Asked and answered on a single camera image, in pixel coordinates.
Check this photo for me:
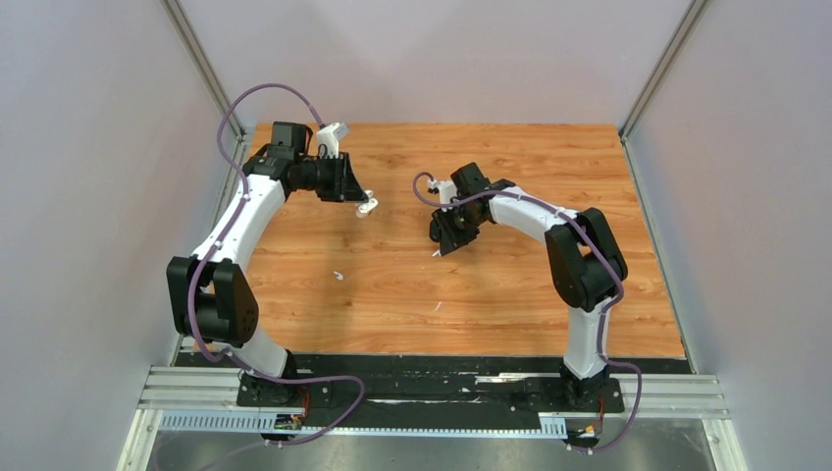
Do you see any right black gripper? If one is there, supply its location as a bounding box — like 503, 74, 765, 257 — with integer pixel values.
434, 201, 486, 256

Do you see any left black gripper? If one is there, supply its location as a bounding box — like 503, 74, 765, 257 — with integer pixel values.
294, 151, 368, 203

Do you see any white earbud charging case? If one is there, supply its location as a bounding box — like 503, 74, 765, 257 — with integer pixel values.
355, 189, 379, 219

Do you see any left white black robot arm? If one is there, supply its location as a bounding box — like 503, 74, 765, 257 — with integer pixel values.
166, 122, 378, 405

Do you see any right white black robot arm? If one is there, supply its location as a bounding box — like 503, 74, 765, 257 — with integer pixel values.
427, 163, 628, 410

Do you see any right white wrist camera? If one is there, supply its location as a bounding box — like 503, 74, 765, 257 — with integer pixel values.
428, 180, 457, 205

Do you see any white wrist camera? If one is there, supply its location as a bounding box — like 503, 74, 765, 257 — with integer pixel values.
428, 180, 457, 205
316, 122, 349, 158

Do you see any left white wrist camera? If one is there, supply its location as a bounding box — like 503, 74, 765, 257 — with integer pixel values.
316, 122, 349, 158

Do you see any white slotted cable duct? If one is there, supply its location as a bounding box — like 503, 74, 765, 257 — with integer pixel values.
159, 414, 568, 440

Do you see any left aluminium frame post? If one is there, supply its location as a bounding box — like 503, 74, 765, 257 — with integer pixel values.
160, 0, 232, 115

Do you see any aluminium frame post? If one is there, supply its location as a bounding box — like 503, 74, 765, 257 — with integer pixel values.
618, 0, 711, 143
160, 0, 232, 115

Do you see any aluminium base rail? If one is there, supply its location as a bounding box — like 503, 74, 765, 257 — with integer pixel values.
138, 367, 729, 419

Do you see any right aluminium frame post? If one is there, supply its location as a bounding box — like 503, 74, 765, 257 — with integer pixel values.
618, 0, 711, 143

